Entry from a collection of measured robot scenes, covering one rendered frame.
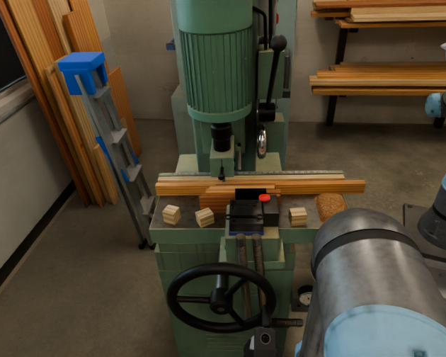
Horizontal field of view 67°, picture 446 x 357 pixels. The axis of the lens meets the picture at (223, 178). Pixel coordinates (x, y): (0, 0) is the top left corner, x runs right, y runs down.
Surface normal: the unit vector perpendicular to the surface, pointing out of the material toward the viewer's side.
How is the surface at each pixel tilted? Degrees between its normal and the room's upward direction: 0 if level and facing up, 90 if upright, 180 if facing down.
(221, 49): 90
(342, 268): 40
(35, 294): 0
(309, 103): 90
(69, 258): 0
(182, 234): 90
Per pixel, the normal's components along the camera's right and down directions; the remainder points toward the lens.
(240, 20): 0.63, 0.43
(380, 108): -0.12, 0.59
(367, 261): -0.43, -0.76
